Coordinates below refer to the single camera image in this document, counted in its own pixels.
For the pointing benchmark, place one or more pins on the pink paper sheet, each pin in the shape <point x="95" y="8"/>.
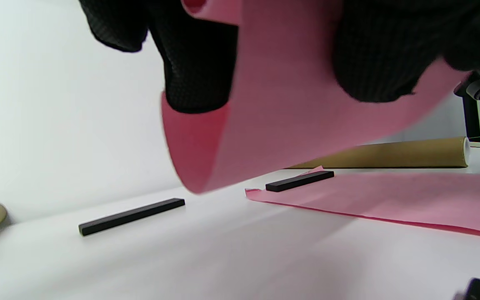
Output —
<point x="390" y="196"/>
<point x="286" y="104"/>

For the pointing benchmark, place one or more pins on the person's left hand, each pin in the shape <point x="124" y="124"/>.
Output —
<point x="198" y="62"/>

